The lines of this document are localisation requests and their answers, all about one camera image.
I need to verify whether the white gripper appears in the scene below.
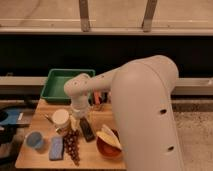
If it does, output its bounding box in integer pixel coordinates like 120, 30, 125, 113
69, 103, 90, 132

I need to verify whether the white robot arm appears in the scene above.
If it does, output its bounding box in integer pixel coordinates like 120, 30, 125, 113
64, 55, 184, 171

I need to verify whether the orange carrot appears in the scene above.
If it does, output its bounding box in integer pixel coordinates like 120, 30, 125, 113
94, 92, 100, 105

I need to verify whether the white lidded jar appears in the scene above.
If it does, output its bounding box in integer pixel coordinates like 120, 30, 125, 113
52, 109, 70, 130

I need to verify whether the small dark marker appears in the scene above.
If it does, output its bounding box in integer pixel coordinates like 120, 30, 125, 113
101, 92, 108, 103

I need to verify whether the green plastic tray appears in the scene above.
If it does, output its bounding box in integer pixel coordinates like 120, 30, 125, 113
40, 69, 95, 104

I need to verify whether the bunch of dark grapes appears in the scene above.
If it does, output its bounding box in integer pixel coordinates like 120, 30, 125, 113
63, 130, 80, 166

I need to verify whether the blue sponge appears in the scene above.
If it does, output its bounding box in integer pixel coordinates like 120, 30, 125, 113
49, 136, 63, 161

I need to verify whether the red orange bowl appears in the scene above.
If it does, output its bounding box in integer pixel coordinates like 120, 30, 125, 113
96, 136, 122, 158

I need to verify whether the blue plastic cup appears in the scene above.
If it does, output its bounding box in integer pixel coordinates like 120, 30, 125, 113
25, 131, 44, 150

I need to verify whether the blue black device at left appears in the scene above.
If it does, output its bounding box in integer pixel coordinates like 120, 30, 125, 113
0, 106, 34, 146

